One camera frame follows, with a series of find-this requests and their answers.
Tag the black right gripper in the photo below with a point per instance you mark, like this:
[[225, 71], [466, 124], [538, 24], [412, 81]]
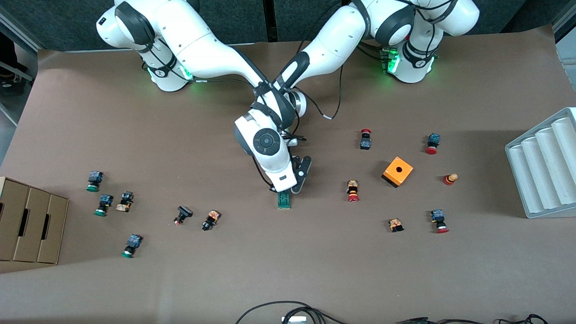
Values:
[[271, 188]]

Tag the green load switch white lever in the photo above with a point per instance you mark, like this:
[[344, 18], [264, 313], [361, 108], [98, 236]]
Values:
[[284, 200]]

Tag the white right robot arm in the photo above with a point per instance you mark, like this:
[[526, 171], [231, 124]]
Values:
[[202, 49]]

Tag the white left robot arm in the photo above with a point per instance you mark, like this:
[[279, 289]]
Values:
[[328, 49]]

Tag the red button orange base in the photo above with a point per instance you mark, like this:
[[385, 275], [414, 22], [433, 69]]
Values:
[[352, 189]]

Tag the small red button blue base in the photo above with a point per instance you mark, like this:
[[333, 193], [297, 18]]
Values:
[[365, 143]]

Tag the brown paper table cover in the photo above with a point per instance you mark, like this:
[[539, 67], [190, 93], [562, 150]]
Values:
[[288, 261]]

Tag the black flat button red base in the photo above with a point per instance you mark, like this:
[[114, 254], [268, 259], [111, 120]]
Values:
[[184, 211]]

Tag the small orange contact block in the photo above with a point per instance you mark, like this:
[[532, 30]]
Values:
[[395, 224]]

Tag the small white device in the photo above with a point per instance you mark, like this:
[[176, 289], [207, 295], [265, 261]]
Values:
[[294, 320]]

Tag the red mushroom button blue base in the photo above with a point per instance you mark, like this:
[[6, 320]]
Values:
[[438, 218], [433, 143]]

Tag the green mushroom button blue base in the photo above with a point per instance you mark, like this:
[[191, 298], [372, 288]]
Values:
[[105, 200], [134, 241], [95, 176]]

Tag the red yellow button head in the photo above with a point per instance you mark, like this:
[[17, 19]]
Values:
[[450, 179]]

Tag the white ribbed plastic tray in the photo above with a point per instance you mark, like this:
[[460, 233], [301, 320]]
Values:
[[544, 171]]

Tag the brown cardboard box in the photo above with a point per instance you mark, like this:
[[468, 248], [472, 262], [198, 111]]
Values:
[[27, 225]]

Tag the black chair base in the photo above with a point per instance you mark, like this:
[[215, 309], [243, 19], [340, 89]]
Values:
[[13, 81]]

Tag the black selector switch orange base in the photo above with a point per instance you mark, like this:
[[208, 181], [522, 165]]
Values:
[[124, 203], [211, 218]]

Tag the orange button enclosure box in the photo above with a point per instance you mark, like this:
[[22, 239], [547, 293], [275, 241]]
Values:
[[398, 171]]

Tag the grey aluminium frame rail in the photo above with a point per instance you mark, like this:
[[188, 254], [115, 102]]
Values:
[[18, 29], [566, 20]]

